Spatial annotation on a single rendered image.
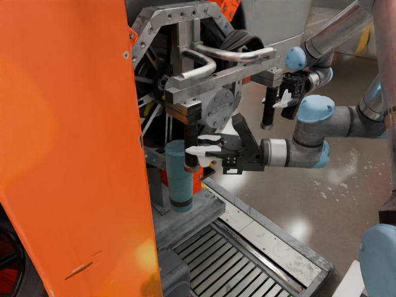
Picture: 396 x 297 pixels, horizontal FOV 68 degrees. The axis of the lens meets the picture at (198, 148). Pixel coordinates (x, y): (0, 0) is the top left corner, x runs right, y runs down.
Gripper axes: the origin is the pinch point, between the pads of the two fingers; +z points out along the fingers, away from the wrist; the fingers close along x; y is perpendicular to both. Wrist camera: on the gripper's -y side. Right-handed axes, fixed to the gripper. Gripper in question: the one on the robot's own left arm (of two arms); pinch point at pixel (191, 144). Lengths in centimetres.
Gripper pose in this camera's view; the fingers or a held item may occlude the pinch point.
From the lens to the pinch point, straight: 76.7
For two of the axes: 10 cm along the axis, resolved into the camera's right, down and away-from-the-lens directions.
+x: 0.5, -5.8, 8.2
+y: 0.0, 8.2, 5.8
